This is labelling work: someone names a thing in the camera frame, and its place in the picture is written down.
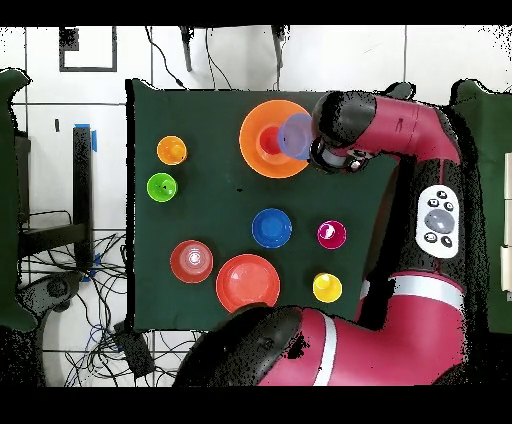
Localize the dark blue bowl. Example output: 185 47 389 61
251 207 293 250

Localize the red-orange cup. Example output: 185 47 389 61
258 126 282 156

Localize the light blue bowl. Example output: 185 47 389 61
276 112 314 161

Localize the large orange bowl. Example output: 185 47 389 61
238 99 314 179

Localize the large red-orange bowl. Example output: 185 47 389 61
215 253 282 314

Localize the pink-red cup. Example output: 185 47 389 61
316 219 348 250

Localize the small red-orange bowl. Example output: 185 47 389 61
169 239 215 285

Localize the green cup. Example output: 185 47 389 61
146 172 179 203

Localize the yellow cup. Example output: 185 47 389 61
312 272 344 304

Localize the orange cup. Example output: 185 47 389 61
156 134 188 166

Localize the dark green tablecloth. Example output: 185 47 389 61
125 77 415 334

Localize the blue tape piece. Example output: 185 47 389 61
73 122 98 153

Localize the black power strip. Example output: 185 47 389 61
112 320 156 379

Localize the neighbouring green cloth table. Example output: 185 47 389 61
449 78 512 335
0 67 39 333

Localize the white panel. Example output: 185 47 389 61
499 151 512 293

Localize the black cable with plug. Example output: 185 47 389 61
144 26 187 89

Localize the tangle of cables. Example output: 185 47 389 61
19 231 201 387

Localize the camera tripod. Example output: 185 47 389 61
178 25 290 73

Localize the black metal frame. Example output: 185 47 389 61
17 125 94 271

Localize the dark grey pedestal base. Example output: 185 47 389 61
17 271 85 315

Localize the black square frame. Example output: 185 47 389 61
58 26 118 73

